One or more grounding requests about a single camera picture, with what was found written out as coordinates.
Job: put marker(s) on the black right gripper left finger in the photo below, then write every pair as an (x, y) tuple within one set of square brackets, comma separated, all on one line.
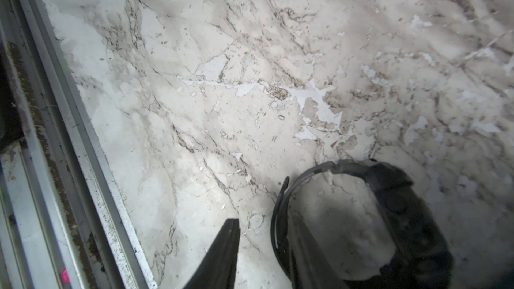
[(218, 267)]

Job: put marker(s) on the black digital watch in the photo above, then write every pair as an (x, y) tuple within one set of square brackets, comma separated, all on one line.
[(421, 258)]

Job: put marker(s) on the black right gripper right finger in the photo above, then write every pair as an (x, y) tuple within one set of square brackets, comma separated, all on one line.
[(309, 267)]

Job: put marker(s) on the aluminium front rail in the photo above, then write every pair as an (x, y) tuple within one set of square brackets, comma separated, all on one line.
[(63, 222)]

